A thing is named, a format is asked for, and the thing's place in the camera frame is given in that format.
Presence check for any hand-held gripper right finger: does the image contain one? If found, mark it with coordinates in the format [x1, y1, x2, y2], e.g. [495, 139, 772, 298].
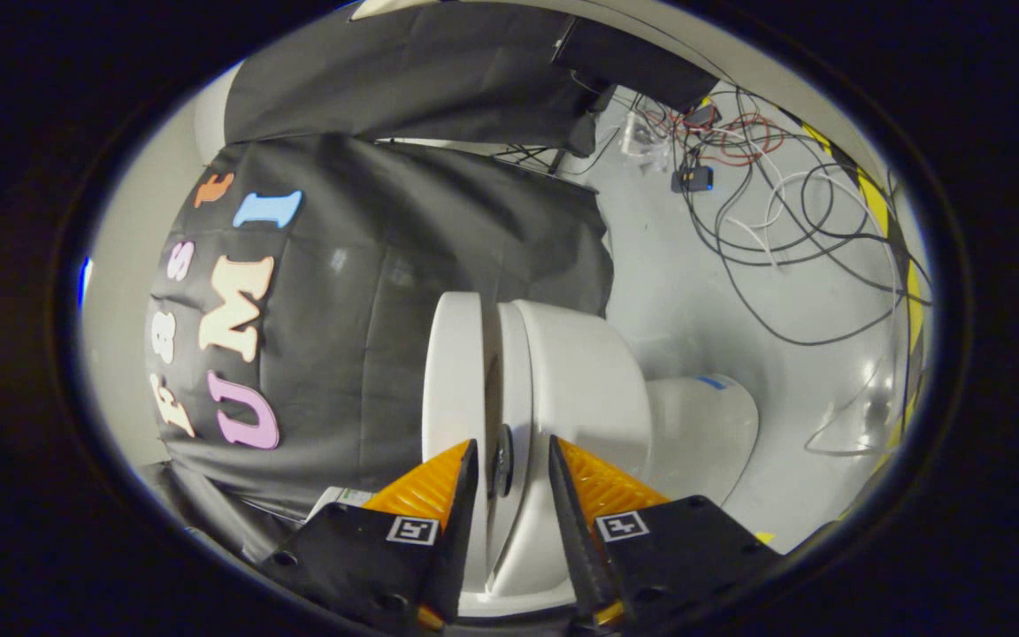
[548, 435, 782, 631]

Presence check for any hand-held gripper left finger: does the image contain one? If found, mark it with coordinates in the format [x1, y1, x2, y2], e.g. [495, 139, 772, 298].
[262, 439, 480, 631]

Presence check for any white toilet lid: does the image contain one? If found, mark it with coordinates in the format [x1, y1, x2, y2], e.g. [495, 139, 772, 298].
[422, 291, 489, 595]

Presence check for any white toilet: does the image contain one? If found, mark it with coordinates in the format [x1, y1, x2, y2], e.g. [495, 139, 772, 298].
[461, 299, 761, 618]

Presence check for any black backdrop cloth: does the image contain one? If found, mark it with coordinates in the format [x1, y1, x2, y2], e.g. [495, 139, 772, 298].
[143, 0, 721, 525]

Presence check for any small black blue device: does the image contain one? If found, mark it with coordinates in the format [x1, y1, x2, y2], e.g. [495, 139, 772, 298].
[670, 165, 715, 194]

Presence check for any black tripod stand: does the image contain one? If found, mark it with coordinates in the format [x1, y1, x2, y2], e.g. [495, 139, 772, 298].
[490, 140, 601, 176]

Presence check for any clear plastic bag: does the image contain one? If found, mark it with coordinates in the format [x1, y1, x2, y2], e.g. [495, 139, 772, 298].
[623, 113, 671, 171]

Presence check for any yellow black floor tape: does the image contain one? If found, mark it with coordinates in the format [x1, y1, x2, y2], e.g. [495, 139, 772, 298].
[800, 122, 928, 448]

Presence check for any tangle of floor cables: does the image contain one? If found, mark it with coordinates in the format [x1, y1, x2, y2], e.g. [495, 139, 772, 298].
[598, 81, 931, 461]

